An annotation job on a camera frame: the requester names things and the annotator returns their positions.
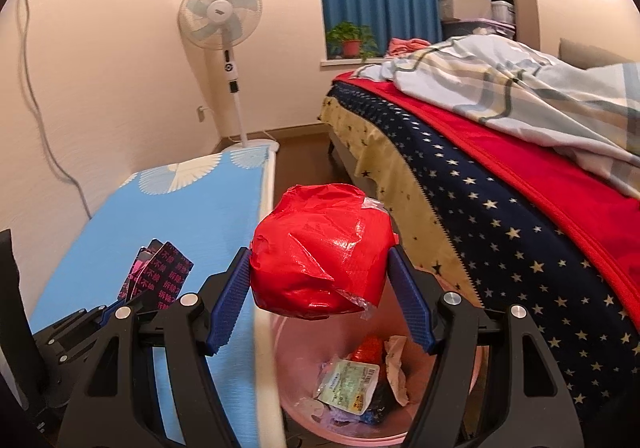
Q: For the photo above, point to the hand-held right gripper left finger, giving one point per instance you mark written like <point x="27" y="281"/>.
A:
<point x="230" y="303"/>

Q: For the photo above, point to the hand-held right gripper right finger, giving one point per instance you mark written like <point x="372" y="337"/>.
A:
<point x="412" y="308"/>

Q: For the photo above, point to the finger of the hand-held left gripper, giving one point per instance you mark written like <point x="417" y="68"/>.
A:
<point x="100" y="320"/>

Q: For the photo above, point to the white wrapper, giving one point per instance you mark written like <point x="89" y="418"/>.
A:
<point x="397" y="373"/>

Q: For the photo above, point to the black pink printed packet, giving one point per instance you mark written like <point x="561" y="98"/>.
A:
<point x="165" y="273"/>

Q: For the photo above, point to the black red snack packet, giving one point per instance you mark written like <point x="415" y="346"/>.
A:
<point x="385" y="395"/>

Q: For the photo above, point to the pink plastic bin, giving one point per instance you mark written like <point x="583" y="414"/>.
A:
<point x="295" y="368"/>

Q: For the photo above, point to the small red wrapper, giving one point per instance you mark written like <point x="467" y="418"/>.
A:
<point x="315" y="253"/>

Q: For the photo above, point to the green white packet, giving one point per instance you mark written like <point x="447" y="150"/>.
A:
<point x="350" y="385"/>

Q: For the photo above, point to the bed with starry cover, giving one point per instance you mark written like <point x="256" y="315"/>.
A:
<point x="500" y="238"/>

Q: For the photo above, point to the blue patterned table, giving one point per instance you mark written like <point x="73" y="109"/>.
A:
<point x="150" y="208"/>

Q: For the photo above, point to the red blanket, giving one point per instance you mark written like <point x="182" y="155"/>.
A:
<point x="525" y="168"/>

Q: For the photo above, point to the light plaid quilt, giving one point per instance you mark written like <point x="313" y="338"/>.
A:
<point x="525" y="93"/>

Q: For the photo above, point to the pink folded clothes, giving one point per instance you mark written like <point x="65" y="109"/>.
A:
<point x="407" y="46"/>

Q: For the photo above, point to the potted green plant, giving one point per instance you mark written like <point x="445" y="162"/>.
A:
<point x="351" y="47"/>

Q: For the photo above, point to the clear storage box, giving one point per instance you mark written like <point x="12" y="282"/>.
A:
<point x="475" y="28"/>

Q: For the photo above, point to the white standing fan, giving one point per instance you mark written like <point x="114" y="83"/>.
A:
<point x="220" y="11"/>

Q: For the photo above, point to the grey cardboard box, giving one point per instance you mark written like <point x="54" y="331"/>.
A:
<point x="465" y="3"/>

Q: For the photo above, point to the beige headboard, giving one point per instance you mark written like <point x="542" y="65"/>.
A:
<point x="590" y="53"/>

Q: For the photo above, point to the white storage bin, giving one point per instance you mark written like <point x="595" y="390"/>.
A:
<point x="502" y="11"/>

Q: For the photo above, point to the white wall socket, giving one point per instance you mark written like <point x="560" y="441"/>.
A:
<point x="202" y="113"/>

